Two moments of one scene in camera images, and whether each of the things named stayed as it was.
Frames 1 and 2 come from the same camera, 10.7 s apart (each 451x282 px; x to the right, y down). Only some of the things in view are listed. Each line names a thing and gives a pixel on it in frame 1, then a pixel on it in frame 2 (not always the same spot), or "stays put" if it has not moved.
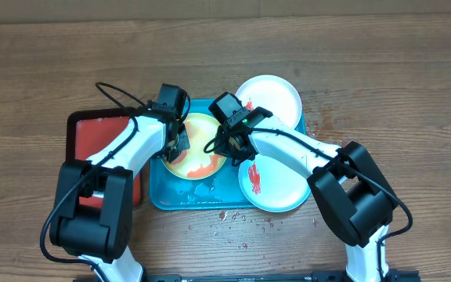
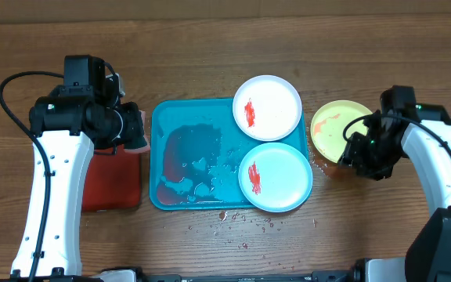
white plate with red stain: x=273 y=93 stays put
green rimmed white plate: x=196 y=164 → x=327 y=127
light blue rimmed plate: x=270 y=185 stays put
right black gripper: x=228 y=152 → x=353 y=153
